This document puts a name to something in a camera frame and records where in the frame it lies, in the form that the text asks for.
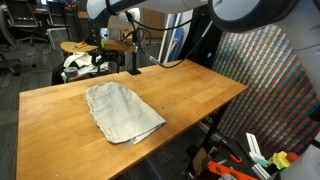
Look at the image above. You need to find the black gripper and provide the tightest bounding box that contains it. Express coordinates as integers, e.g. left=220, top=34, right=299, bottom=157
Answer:
left=94, top=50, right=125, bottom=74

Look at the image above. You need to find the white towel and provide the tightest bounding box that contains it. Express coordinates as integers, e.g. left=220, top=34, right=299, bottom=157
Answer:
left=86, top=82, right=166, bottom=144

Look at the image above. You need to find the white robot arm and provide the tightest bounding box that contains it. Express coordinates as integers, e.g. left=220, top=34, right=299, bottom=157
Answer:
left=86, top=0, right=320, bottom=98

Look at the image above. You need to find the crumpled white cloth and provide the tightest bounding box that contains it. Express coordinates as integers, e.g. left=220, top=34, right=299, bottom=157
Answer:
left=63, top=52, right=108, bottom=75

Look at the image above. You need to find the round wooden stool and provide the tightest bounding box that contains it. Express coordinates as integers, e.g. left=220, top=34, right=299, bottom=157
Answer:
left=60, top=41, right=97, bottom=53

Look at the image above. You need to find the large cardboard box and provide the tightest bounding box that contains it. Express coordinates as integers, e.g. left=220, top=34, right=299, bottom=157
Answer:
left=142, top=9, right=165, bottom=39

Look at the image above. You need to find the black office chair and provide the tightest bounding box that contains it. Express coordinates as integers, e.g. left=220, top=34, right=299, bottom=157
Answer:
left=4, top=0, right=48, bottom=46

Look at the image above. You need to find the yellow green toy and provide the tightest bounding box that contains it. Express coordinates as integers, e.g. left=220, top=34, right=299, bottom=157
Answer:
left=268, top=151, right=290, bottom=169

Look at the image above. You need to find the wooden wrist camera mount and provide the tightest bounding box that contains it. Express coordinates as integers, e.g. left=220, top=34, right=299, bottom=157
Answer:
left=101, top=39, right=137, bottom=52

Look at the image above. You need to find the grey duct tape roll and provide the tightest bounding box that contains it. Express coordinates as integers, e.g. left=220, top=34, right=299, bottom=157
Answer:
left=64, top=67, right=78, bottom=78

